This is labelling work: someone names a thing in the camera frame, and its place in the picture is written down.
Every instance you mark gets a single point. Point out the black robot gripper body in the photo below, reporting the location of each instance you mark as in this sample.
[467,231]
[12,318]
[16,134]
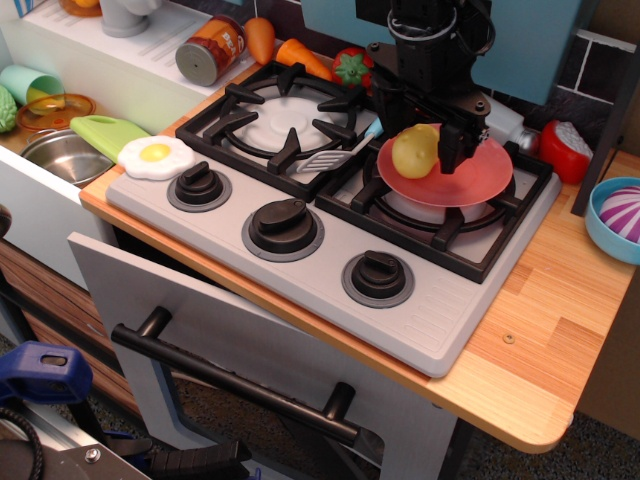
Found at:
[436,44]

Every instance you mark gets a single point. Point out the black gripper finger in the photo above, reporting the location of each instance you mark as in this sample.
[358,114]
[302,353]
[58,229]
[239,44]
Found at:
[459,140]
[394,112]

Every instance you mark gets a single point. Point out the yellow toy potato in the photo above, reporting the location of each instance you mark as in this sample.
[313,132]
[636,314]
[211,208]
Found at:
[415,151]

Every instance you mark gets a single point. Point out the pink plastic plate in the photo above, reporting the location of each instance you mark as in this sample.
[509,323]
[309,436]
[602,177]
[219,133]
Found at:
[478,179]

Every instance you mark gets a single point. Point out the white toy bottle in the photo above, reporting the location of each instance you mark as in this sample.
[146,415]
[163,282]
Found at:
[506,125]

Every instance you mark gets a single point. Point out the red toy strawberry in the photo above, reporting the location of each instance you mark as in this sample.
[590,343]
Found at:
[352,67]

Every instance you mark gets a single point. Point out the black right burner grate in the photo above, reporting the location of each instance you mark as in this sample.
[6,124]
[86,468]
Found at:
[476,242]

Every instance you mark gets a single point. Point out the black burner grate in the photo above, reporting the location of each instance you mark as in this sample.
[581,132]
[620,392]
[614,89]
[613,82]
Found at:
[476,242]
[265,126]

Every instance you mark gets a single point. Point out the teal toy range hood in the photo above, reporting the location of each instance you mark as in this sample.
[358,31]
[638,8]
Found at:
[532,39]

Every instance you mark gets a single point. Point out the black left burner grate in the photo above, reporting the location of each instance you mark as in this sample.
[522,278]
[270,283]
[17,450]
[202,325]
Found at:
[265,126]

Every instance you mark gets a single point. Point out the red toy radish slice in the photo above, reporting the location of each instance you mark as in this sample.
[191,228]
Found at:
[563,147]

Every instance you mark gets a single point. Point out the orange toy carrot lying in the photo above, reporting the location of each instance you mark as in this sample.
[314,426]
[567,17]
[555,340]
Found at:
[293,51]

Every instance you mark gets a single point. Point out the orange toy carrot upright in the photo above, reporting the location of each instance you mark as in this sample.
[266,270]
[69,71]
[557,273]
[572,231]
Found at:
[260,39]

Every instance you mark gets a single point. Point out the black right stove knob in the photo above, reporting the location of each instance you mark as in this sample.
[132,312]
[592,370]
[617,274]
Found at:
[378,280]

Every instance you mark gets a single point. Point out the black stove knob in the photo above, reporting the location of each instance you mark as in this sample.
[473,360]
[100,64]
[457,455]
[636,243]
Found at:
[199,189]
[283,231]
[378,280]

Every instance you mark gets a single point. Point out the black middle stove knob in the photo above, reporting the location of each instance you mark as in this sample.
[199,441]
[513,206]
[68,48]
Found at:
[283,231]

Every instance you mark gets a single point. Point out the grey toy stove top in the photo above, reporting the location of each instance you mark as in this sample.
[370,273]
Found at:
[427,332]

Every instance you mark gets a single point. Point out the purple white toy onion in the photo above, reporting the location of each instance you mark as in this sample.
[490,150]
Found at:
[620,212]

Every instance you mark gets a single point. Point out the toy beans can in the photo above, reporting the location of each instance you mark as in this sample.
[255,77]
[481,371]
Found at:
[211,51]

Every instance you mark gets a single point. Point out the blue toy bowl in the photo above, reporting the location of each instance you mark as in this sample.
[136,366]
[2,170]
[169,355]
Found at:
[608,241]

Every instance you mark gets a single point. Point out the black left stove knob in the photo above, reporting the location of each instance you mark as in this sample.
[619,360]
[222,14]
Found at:
[199,189]

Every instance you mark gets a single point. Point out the toy fried egg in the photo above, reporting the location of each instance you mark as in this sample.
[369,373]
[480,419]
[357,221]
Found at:
[156,158]

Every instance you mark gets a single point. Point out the white toy sink unit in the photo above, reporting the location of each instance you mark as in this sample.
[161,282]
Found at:
[133,78]

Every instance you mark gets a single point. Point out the grey oven door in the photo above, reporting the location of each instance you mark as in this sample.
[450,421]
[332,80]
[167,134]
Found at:
[404,436]

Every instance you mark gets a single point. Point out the green toy cutting board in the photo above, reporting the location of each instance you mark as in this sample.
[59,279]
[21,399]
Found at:
[106,134]

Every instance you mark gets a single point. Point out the grey toy faucet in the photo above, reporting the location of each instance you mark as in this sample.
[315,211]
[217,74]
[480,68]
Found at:
[127,18]

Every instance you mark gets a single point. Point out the orange toy item top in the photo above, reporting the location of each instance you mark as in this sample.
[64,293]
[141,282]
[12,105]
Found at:
[82,8]

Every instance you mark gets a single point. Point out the steel toy pot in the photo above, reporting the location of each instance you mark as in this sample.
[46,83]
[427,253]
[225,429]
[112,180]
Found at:
[66,155]

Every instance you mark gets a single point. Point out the orange transparent pot lid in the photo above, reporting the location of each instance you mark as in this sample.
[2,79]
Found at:
[54,112]

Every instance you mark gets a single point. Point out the mint green toy cup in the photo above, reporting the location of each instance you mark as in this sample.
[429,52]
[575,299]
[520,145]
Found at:
[27,85]

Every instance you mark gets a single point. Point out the green toy cabbage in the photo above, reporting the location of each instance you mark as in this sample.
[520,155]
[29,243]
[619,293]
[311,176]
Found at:
[8,111]

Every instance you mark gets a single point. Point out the blue clamp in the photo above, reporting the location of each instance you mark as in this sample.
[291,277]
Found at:
[47,374]

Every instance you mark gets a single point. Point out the toy spatula blue handle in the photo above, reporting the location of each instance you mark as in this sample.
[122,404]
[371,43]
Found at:
[329,160]

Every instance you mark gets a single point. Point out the black oven door handle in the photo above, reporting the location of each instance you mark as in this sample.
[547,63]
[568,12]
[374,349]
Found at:
[330,422]

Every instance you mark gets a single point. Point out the black clamp handle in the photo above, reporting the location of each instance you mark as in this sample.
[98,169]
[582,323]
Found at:
[220,461]

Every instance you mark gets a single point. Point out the aluminium mount rail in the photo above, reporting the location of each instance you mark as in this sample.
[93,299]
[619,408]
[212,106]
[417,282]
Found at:
[36,444]

